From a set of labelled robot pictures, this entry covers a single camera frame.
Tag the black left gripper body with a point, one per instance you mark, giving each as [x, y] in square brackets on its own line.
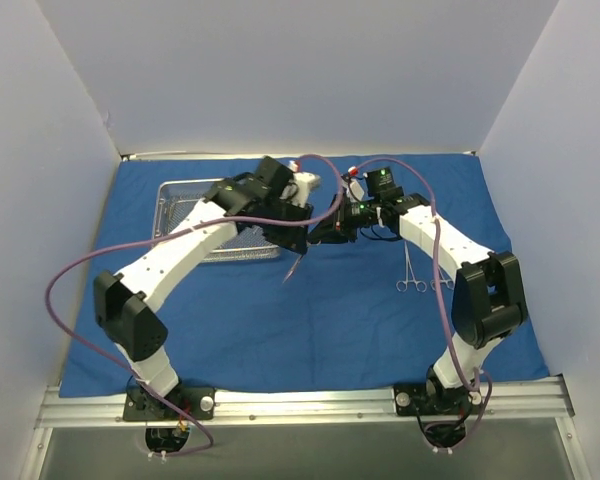
[290, 232]

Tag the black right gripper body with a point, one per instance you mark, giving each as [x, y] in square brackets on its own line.
[340, 220]

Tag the steel needle holder forceps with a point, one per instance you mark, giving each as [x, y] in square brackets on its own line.
[293, 268]

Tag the blue surgical drape cloth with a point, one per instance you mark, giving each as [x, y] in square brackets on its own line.
[339, 322]

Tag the steel hemostat clamp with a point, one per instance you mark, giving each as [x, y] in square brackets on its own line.
[409, 280]
[442, 282]

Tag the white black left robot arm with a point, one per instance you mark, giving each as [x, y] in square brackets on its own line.
[126, 302]

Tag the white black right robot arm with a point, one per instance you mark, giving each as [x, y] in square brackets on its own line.
[488, 302]

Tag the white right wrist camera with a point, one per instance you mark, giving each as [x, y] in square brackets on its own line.
[355, 191]

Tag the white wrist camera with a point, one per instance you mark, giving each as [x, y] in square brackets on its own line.
[355, 191]
[301, 185]

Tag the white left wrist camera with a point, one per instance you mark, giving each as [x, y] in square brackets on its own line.
[301, 185]

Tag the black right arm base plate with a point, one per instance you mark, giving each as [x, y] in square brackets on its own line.
[420, 399]

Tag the aluminium front frame rail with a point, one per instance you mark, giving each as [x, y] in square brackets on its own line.
[545, 398]

